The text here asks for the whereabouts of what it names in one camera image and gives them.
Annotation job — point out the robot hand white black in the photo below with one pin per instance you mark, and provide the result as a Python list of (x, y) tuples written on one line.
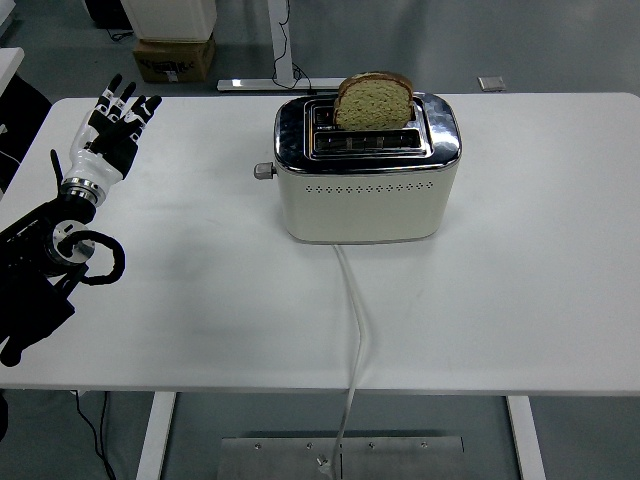
[(95, 162)]

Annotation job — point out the grey toaster lever knob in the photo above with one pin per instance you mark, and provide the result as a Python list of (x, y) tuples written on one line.
[(262, 171)]

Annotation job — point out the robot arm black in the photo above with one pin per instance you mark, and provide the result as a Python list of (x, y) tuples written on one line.
[(30, 295)]

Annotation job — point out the cream and chrome toaster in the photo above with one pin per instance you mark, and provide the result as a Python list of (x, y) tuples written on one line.
[(360, 210)]

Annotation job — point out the black chair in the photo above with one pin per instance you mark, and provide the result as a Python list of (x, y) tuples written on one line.
[(22, 115)]

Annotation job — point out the white side table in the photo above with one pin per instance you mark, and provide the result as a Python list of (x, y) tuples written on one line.
[(9, 65)]

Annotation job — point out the brown cardboard box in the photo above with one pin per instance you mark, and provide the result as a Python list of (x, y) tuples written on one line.
[(175, 60)]

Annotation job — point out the black box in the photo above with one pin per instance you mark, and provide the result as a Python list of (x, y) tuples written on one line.
[(107, 12)]

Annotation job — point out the white box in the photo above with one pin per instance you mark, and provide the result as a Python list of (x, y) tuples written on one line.
[(170, 20)]

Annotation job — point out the white desk leg with foot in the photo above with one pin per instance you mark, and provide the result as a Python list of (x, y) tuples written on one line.
[(280, 45)]

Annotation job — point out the white table leg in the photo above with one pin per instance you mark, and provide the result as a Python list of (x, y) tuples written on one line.
[(525, 440), (155, 435)]

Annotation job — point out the brown bread slice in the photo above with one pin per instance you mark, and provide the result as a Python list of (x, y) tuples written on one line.
[(372, 107)]

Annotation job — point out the small grey floor plate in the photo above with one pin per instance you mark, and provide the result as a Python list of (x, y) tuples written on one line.
[(491, 83)]

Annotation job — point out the grey metal plate with screws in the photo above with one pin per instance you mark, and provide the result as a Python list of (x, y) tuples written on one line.
[(400, 460)]

